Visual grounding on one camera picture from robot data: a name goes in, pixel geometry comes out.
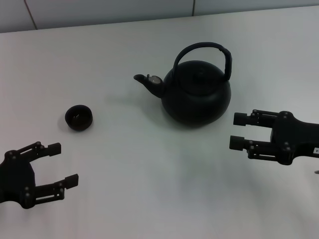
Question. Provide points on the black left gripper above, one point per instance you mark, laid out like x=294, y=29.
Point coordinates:
x=17, y=179

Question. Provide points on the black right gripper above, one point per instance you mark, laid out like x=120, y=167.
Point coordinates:
x=299, y=139

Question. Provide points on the small black teacup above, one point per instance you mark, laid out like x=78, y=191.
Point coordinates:
x=79, y=124

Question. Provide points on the black round teapot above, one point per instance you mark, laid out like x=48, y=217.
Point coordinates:
x=197, y=99

